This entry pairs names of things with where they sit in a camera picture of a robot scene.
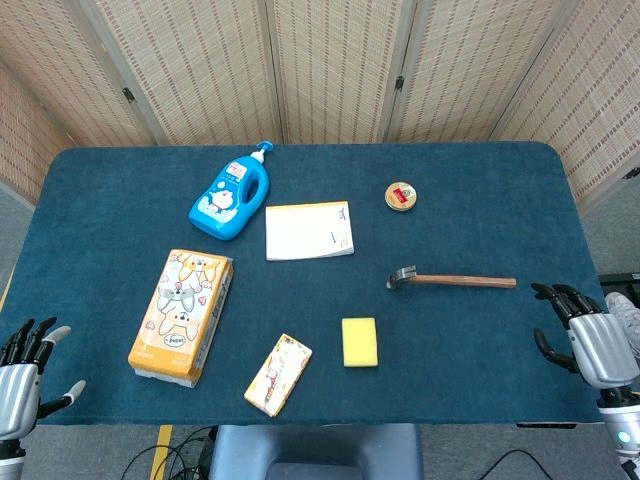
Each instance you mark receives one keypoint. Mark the grey sneaker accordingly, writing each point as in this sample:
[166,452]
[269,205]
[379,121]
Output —
[625,307]

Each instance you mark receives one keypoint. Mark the round gold tin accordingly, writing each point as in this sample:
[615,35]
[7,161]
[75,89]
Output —
[401,196]

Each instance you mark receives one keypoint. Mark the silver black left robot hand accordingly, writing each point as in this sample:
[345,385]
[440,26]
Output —
[20,395]

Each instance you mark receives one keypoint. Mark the white notepad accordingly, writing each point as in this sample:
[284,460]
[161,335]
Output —
[307,232]

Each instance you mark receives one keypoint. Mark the blue pump bottle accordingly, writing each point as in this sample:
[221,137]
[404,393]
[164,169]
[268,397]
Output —
[225,200]

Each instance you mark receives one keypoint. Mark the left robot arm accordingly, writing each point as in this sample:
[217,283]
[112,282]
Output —
[9,462]

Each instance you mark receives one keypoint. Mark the orange corgi tissue pack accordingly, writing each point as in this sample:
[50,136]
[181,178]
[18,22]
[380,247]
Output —
[180,315]

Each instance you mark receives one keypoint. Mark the yellow sponge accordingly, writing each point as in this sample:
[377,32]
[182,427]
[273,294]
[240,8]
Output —
[359,342]

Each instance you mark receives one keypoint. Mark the yellow floor tape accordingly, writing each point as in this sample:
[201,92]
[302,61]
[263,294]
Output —
[161,452]

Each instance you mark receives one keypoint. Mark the woven folding screen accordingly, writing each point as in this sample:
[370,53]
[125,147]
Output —
[325,65]

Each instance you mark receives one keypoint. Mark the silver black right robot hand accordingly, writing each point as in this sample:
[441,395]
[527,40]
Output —
[605,350]

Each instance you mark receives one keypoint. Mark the curry roux box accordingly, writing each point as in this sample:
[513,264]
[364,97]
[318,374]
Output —
[277,375]

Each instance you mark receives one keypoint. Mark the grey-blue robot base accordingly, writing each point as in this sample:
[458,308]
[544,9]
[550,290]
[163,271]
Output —
[315,450]

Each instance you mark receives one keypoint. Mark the black screen hinge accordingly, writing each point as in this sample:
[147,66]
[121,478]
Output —
[398,82]
[631,173]
[128,94]

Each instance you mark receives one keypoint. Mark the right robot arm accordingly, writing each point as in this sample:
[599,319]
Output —
[620,425]

